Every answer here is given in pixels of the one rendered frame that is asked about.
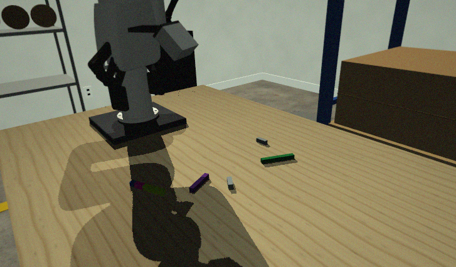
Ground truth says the small magenta block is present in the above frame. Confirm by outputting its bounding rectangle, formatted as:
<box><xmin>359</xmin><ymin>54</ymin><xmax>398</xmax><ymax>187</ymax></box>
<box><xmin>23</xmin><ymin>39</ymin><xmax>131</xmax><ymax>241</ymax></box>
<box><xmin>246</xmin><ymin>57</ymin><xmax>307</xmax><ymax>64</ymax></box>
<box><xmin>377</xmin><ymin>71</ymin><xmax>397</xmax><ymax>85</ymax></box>
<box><xmin>134</xmin><ymin>181</ymin><xmax>145</xmax><ymax>190</ymax></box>

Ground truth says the purple rod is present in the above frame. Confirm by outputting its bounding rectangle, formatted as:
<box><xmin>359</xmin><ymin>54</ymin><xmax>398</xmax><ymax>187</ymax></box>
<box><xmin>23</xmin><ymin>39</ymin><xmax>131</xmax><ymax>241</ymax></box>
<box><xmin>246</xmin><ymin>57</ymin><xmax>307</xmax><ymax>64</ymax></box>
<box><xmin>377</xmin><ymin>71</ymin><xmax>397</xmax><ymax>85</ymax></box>
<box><xmin>189</xmin><ymin>173</ymin><xmax>209</xmax><ymax>193</ymax></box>

